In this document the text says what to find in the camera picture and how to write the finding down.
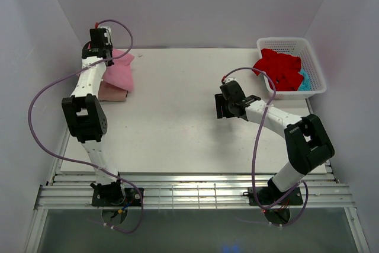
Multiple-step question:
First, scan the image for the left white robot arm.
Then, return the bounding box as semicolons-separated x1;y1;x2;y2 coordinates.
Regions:
62;26;126;206

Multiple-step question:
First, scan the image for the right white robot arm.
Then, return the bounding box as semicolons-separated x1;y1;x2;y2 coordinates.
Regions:
215;78;335;206

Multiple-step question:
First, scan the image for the folded dusty pink t shirt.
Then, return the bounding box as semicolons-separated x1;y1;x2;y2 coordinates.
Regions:
98;81;128;102

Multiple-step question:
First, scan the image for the red t shirt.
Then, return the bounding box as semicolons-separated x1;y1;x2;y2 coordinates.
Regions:
253;49;304;91

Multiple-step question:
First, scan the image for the teal t shirt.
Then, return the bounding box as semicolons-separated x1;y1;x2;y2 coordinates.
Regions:
298;69;311;91

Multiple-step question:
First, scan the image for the white plastic mesh basket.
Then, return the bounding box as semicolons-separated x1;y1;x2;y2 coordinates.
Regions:
256;37;327;100

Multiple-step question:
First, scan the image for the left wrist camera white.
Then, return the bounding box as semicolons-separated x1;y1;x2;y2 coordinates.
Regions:
95;23;111;41

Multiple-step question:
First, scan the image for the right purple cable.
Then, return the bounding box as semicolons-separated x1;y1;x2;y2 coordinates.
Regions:
221;67;309;228

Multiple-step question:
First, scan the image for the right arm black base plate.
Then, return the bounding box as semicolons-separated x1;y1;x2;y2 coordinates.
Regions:
242;187;303;206

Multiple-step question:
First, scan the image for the aluminium rail frame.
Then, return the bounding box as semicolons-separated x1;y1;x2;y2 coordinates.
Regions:
32;95;356;253

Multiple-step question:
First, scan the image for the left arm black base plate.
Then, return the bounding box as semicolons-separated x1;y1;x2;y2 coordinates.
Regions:
91;185;144;207

